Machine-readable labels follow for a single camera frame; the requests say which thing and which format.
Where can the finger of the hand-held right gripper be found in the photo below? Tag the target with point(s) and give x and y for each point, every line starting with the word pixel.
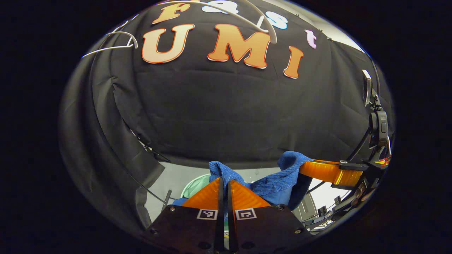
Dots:
pixel 325 171

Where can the row of black cloth clips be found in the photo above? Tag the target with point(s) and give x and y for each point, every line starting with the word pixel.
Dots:
pixel 319 31

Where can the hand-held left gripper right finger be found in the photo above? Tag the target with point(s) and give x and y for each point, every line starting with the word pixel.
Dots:
pixel 268 229

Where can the white plastic hanger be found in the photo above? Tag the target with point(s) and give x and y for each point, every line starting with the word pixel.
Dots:
pixel 120 39

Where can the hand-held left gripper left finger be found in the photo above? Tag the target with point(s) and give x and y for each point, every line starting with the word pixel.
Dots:
pixel 190 229

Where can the black backdrop cloth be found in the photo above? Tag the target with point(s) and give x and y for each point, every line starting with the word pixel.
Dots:
pixel 229 113

